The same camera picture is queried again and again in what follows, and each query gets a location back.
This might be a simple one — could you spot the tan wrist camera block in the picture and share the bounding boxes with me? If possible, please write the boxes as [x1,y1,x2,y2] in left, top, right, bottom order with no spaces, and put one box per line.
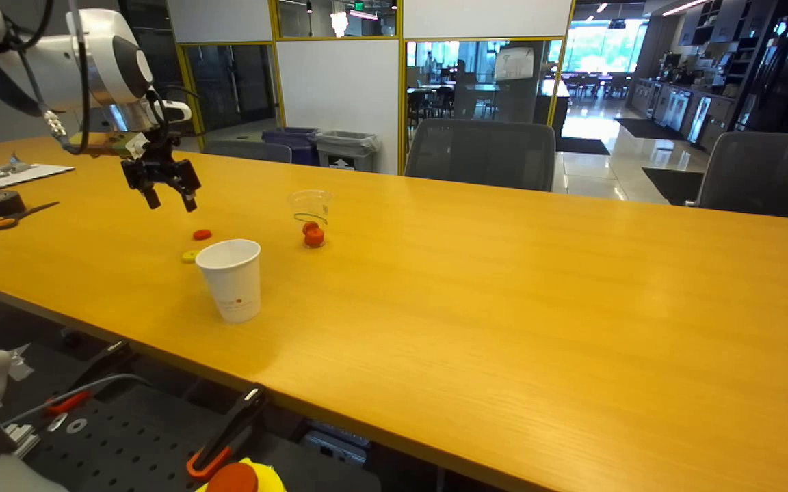
[63,127,156,157]

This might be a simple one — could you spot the red handled screwdriver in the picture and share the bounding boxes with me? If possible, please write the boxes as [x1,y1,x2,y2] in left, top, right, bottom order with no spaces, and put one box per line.
[45,390,94,420]

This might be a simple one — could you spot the clear plastic cup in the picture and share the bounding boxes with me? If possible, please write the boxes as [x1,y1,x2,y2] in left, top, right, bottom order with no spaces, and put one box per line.
[288,186,334,247]

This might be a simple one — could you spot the white paper sheet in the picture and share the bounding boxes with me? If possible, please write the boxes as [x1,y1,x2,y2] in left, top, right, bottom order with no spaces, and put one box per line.
[0,160,78,197]

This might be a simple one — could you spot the white paper cup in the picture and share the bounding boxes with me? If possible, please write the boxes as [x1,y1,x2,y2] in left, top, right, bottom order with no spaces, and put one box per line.
[193,237,265,324]

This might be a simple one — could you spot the white partition board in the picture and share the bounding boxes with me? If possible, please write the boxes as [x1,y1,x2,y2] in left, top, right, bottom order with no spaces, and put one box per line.
[268,34,405,174]

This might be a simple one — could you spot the yellow framed glass partition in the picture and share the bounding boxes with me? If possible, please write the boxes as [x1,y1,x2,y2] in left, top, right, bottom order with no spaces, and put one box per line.
[398,34,573,178]

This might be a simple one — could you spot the blue waste bin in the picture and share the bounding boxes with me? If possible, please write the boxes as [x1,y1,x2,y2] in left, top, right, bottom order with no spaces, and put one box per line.
[260,126,323,170]

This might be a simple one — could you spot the black display cabinets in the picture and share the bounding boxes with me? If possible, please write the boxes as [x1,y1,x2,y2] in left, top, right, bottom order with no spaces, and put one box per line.
[718,0,788,140]

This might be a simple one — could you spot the white wall panel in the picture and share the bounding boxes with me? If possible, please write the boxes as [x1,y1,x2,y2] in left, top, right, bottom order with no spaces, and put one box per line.
[399,0,576,40]

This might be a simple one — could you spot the orange handled scissors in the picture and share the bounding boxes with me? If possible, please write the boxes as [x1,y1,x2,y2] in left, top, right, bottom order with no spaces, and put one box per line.
[0,200,60,231]

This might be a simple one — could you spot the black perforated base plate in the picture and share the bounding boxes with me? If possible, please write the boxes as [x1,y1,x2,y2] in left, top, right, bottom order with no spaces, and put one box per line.
[22,380,232,492]

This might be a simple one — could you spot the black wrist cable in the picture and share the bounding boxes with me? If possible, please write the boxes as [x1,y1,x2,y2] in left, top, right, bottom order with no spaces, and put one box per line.
[0,0,198,157]

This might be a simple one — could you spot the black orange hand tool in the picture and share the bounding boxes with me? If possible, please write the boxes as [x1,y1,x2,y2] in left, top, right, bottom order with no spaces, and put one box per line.
[184,384,268,484]

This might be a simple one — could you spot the yellow red emergency stop button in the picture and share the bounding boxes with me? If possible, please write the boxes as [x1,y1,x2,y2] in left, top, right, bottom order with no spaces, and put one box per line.
[198,457,290,492]

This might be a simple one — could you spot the grey office chair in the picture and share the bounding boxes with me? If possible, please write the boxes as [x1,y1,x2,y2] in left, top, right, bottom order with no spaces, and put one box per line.
[692,127,788,224]
[405,116,559,194]

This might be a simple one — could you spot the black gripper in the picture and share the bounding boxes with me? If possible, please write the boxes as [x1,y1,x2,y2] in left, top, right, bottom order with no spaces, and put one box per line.
[120,133,202,212]

